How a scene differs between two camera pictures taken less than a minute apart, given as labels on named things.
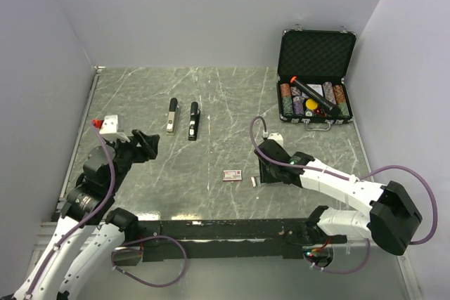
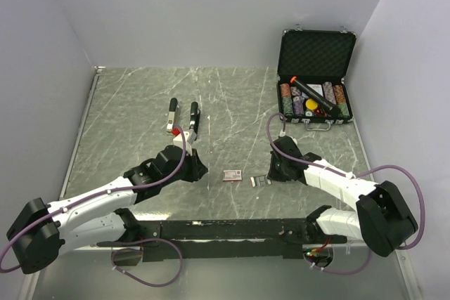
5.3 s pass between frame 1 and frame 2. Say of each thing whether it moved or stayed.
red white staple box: stayed
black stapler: stayed
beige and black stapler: stayed
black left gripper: moved
